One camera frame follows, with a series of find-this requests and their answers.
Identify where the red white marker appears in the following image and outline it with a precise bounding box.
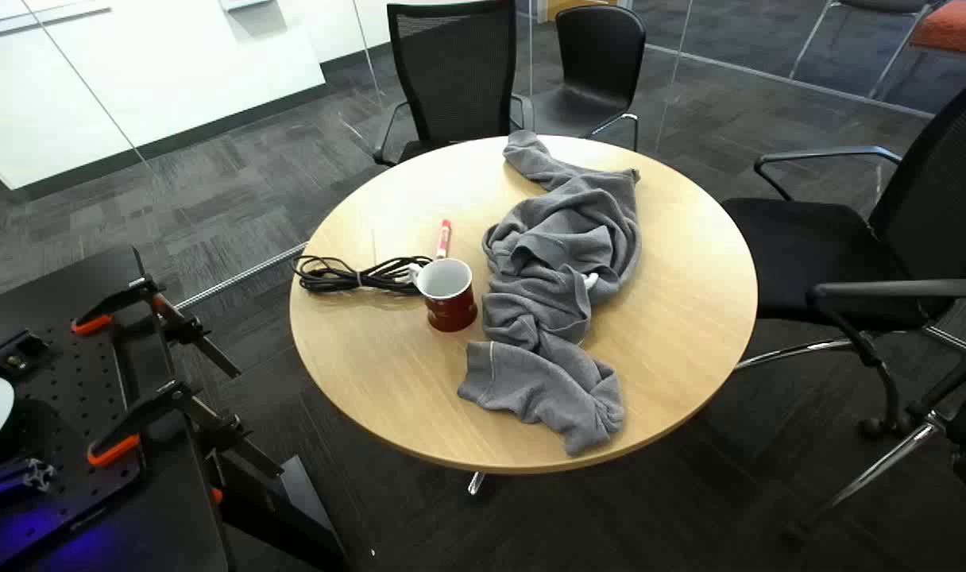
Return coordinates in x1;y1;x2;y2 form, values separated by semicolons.
436;221;453;258

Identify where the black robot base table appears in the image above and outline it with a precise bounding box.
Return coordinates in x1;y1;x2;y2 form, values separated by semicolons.
0;248;343;572

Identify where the red mug white inside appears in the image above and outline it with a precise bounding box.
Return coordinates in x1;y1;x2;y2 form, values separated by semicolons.
415;258;475;331

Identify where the round wooden table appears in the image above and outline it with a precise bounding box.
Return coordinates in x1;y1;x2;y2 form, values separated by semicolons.
290;134;759;476

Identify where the grey sweatshirt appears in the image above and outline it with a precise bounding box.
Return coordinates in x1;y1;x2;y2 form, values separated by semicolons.
458;132;640;454

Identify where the black mesh office chair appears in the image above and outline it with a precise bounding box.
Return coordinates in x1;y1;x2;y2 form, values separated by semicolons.
372;0;514;166

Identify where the black plastic chair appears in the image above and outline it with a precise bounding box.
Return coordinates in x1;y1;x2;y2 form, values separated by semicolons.
527;6;644;147

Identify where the black armchair right side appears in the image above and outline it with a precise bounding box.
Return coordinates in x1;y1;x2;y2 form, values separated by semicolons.
721;64;966;443

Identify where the orange bench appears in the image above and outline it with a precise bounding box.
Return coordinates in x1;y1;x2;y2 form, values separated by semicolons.
913;0;966;53

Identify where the black coiled cable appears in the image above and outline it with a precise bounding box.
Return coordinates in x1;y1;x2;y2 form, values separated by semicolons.
293;251;436;298

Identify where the orange handled clamp upper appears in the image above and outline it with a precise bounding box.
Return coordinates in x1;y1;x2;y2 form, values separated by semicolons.
69;273;239;379

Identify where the orange handled clamp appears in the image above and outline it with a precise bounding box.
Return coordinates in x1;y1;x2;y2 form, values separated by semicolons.
69;273;239;379
85;383;278;476

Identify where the orange handled clamp lower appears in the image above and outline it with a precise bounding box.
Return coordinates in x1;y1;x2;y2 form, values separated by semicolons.
85;383;278;476

